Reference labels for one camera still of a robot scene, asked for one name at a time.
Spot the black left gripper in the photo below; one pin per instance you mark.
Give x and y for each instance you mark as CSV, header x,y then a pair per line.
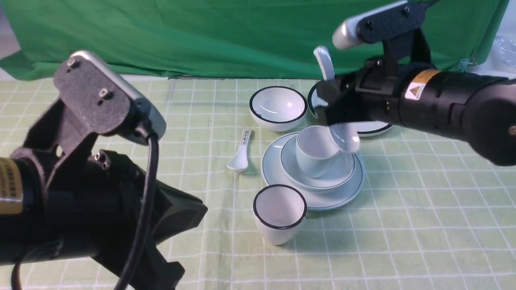
x,y
76,193

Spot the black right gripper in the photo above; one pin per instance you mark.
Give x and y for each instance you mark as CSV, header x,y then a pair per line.
x,y
372,93

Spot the plain white spoon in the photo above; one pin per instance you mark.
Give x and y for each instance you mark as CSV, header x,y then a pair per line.
x,y
344,135

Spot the pale blue cup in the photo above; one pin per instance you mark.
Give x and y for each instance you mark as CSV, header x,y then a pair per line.
x,y
315,151

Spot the large pale blue plate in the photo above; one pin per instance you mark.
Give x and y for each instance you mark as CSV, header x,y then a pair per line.
x,y
337,188

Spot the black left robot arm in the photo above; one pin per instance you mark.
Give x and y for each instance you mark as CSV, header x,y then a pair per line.
x,y
83,184

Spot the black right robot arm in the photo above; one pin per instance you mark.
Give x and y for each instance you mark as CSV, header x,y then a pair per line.
x,y
479,110

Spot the white plate black rim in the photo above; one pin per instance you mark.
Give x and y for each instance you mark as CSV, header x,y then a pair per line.
x,y
363,129

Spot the white bowl black rim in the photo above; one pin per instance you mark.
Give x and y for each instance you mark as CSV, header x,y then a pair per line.
x,y
278,108

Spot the metal clip on backdrop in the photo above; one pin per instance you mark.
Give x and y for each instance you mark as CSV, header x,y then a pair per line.
x,y
467,64

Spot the green checkered tablecloth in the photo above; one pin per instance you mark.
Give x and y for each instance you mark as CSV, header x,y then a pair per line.
x,y
431,214

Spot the clear plastic bag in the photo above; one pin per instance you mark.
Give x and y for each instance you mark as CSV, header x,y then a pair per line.
x,y
503,54

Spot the white cup black rim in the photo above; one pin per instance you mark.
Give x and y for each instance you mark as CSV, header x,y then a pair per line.
x,y
279,213

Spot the white spoon with label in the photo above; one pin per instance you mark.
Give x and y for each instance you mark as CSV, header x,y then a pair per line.
x,y
239,163

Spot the green backdrop cloth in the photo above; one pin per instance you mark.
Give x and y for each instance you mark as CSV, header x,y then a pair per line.
x,y
268,39

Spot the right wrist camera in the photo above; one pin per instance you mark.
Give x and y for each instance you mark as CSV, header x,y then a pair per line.
x,y
383,23

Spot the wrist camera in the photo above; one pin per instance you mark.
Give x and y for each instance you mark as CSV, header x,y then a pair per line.
x,y
103,100
383,23

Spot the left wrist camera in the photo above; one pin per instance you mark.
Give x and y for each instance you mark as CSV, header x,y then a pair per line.
x,y
103,100

